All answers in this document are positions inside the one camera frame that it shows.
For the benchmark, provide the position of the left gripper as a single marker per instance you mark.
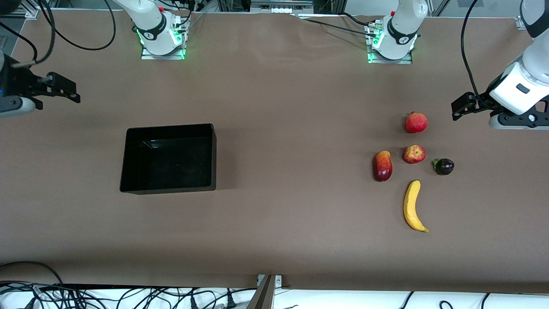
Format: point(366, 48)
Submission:
point(481, 101)

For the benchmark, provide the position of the red yellow apple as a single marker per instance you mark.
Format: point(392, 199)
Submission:
point(414, 154)

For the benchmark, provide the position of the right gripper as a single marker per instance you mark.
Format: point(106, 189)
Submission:
point(17, 83)

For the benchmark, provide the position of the aluminium frame profile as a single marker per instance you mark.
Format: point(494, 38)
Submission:
point(17, 12)

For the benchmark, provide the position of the paper table cover sheet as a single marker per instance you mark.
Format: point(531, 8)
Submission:
point(274, 240)

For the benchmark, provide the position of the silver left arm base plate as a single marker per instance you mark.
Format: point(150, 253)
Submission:
point(377, 60)

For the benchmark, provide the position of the black plastic box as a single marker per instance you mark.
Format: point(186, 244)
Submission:
point(167, 163)

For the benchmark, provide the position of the round red pomegranate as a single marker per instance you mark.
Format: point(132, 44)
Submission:
point(416, 123)

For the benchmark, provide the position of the grey power strip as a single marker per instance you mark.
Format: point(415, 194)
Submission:
point(279, 5)

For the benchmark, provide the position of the yellow banana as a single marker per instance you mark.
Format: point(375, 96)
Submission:
point(411, 206)

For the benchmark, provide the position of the red yellow mango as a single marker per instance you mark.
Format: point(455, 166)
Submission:
point(382, 166)

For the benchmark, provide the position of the silver table edge bracket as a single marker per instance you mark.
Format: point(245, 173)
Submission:
point(278, 280)

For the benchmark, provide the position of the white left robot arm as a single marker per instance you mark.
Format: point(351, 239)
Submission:
point(403, 25)

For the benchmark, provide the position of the dark purple eggplant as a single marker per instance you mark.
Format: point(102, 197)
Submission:
point(444, 167)

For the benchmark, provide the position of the grey metal stand bar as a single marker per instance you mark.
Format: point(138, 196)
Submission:
point(262, 296)

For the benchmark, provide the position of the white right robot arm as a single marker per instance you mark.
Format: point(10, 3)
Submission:
point(154, 25)

